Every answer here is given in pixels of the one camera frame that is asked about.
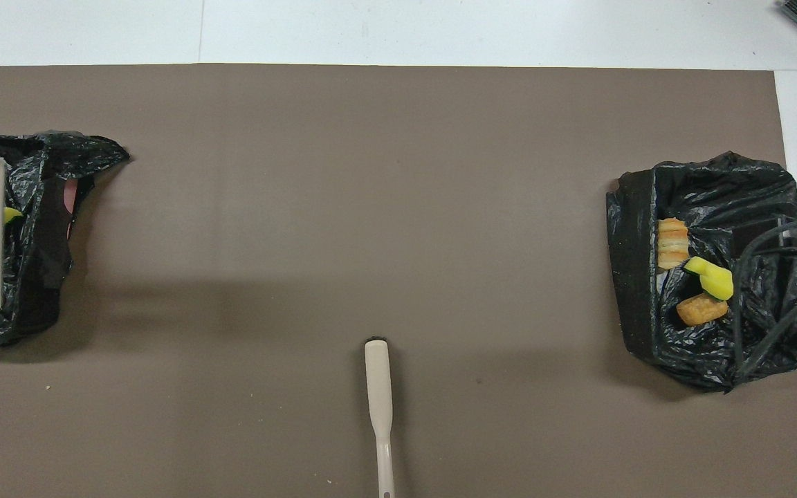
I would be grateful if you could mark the pale bread chunk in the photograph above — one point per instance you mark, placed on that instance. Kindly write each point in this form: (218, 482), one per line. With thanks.
(672, 243)

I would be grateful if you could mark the broad yellow sponge piece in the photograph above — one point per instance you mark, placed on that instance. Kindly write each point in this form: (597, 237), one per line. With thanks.
(12, 215)

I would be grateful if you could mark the black plastic trash bag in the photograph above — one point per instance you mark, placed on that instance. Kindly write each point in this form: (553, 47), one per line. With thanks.
(39, 277)
(758, 194)

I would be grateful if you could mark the beige brush with black bristles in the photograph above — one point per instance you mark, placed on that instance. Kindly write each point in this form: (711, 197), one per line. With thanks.
(378, 387)

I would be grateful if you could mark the brown table mat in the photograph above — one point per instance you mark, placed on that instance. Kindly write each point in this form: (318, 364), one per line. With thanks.
(371, 207)

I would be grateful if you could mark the brown bread nugget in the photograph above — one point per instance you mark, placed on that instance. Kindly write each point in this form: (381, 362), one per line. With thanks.
(701, 310)

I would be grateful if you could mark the yellow and green sponge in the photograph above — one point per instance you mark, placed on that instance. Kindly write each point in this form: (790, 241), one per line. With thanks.
(713, 278)

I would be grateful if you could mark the pink bin under bag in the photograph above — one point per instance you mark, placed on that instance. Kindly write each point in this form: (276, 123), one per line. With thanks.
(71, 197)

